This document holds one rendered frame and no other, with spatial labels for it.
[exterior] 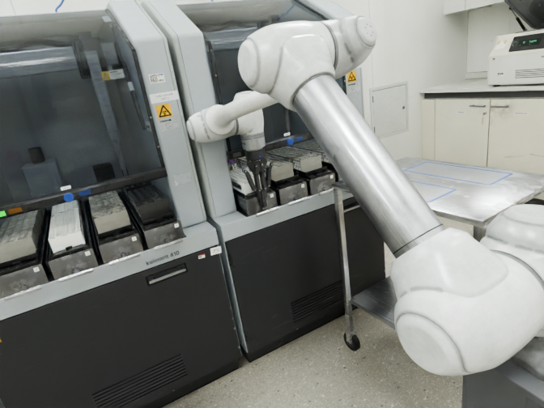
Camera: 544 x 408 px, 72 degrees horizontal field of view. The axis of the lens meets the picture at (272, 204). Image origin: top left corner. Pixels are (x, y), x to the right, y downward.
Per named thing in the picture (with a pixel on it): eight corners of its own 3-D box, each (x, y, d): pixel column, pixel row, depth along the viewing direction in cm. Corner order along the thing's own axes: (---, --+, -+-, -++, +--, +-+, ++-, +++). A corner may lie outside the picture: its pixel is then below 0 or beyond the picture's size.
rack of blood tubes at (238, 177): (220, 184, 177) (217, 171, 175) (239, 178, 181) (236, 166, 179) (245, 197, 152) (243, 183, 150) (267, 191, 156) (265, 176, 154)
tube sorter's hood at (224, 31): (193, 146, 192) (163, 10, 170) (293, 124, 216) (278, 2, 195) (231, 160, 148) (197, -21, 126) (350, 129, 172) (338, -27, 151)
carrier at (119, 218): (130, 223, 138) (125, 208, 136) (131, 224, 136) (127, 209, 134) (97, 232, 133) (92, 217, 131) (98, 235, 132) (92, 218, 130)
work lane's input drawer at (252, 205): (197, 184, 208) (193, 168, 205) (220, 178, 214) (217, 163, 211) (252, 219, 146) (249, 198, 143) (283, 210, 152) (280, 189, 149)
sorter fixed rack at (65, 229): (56, 230, 148) (50, 215, 146) (82, 223, 152) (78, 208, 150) (54, 257, 123) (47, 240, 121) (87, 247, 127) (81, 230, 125)
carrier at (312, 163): (320, 167, 173) (318, 154, 171) (322, 167, 171) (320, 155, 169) (299, 172, 168) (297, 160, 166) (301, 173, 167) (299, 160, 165)
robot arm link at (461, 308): (579, 322, 56) (499, 400, 46) (496, 342, 70) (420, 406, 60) (318, 0, 82) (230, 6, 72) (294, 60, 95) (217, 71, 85)
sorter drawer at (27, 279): (22, 232, 174) (14, 214, 171) (55, 223, 179) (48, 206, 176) (-3, 305, 112) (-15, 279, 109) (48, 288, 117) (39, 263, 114)
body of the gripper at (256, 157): (260, 145, 148) (263, 167, 151) (240, 150, 144) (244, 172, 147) (268, 146, 141) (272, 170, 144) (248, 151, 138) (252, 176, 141)
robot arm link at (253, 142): (236, 135, 143) (239, 150, 145) (246, 137, 135) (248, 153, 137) (257, 130, 147) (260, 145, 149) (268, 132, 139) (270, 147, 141)
